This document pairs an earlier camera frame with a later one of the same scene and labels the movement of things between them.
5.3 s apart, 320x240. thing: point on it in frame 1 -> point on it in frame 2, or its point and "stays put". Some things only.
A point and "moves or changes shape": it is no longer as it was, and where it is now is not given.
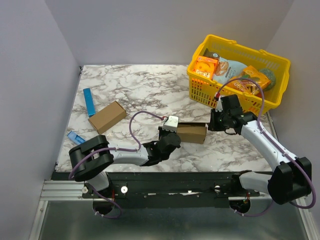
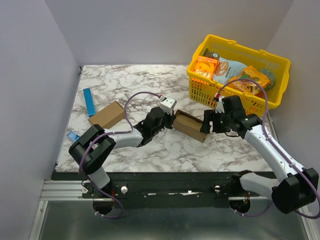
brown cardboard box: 192,132 moves or changes shape
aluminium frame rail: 64,190 stays put
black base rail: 176,190 stays put
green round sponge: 270,76 stays put
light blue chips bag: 227,69 stays put
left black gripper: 161,131 -> 171,119
